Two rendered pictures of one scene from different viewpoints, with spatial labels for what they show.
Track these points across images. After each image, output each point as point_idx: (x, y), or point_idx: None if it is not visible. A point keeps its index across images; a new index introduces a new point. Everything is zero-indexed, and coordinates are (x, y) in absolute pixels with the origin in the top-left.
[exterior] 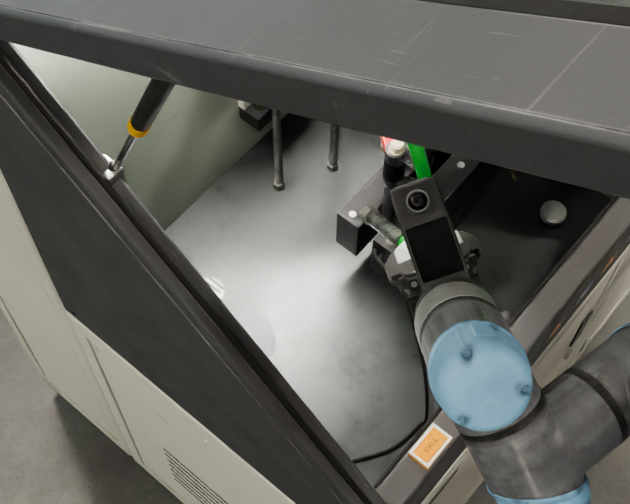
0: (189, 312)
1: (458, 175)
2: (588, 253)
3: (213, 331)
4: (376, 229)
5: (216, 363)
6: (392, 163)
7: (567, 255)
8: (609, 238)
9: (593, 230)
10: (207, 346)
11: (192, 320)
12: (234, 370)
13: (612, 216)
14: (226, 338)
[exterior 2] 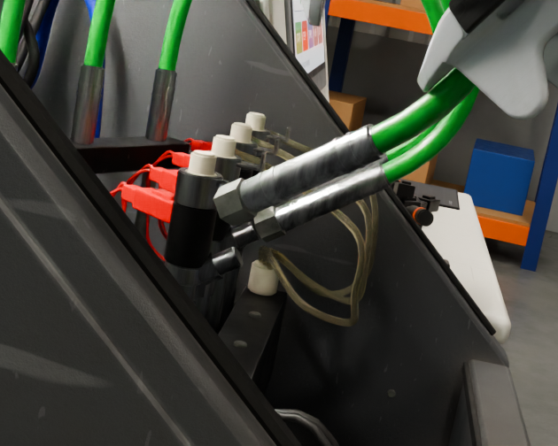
0: None
1: (246, 354)
2: (504, 434)
3: (68, 186)
4: (282, 181)
5: (51, 388)
6: (201, 197)
7: (479, 440)
8: (512, 418)
9: (482, 413)
10: (34, 282)
11: None
12: (147, 346)
13: (489, 399)
14: (107, 225)
